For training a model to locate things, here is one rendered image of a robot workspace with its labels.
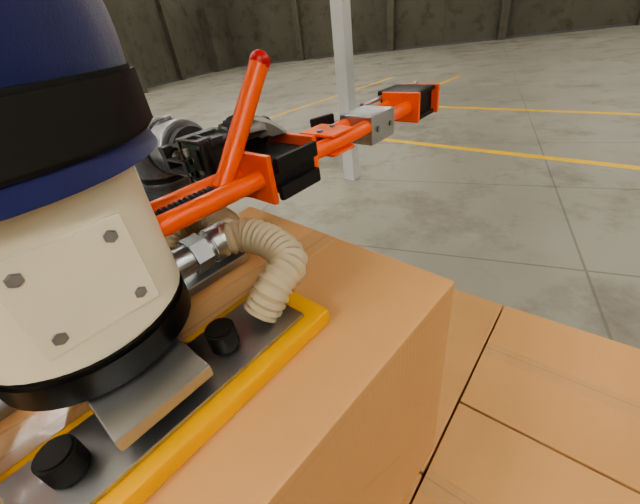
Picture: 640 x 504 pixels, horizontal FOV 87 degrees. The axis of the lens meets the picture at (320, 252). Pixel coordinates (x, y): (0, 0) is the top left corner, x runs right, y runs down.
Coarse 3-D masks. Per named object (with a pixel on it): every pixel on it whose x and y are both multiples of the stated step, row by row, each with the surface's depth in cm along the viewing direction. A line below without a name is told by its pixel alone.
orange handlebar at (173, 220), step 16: (400, 112) 57; (320, 128) 50; (336, 128) 49; (352, 128) 49; (368, 128) 52; (320, 144) 45; (336, 144) 47; (352, 144) 50; (240, 176) 41; (256, 176) 38; (176, 192) 37; (192, 192) 37; (208, 192) 35; (224, 192) 36; (240, 192) 37; (160, 208) 35; (176, 208) 33; (192, 208) 34; (208, 208) 35; (160, 224) 31; (176, 224) 32
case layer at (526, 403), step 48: (480, 336) 98; (528, 336) 96; (576, 336) 94; (480, 384) 86; (528, 384) 84; (576, 384) 83; (624, 384) 81; (480, 432) 76; (528, 432) 75; (576, 432) 74; (624, 432) 73; (432, 480) 69; (480, 480) 68; (528, 480) 67; (576, 480) 67; (624, 480) 66
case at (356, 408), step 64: (256, 256) 50; (320, 256) 48; (384, 256) 46; (192, 320) 40; (384, 320) 36; (448, 320) 43; (320, 384) 31; (384, 384) 33; (0, 448) 29; (256, 448) 27; (320, 448) 27; (384, 448) 40
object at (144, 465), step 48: (192, 336) 35; (240, 336) 34; (288, 336) 34; (240, 384) 30; (96, 432) 27; (192, 432) 27; (0, 480) 25; (48, 480) 23; (96, 480) 24; (144, 480) 24
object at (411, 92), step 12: (408, 84) 65; (420, 84) 64; (432, 84) 62; (384, 96) 62; (396, 96) 61; (408, 96) 59; (420, 96) 58; (432, 96) 64; (420, 108) 62; (432, 108) 65; (396, 120) 63; (408, 120) 61
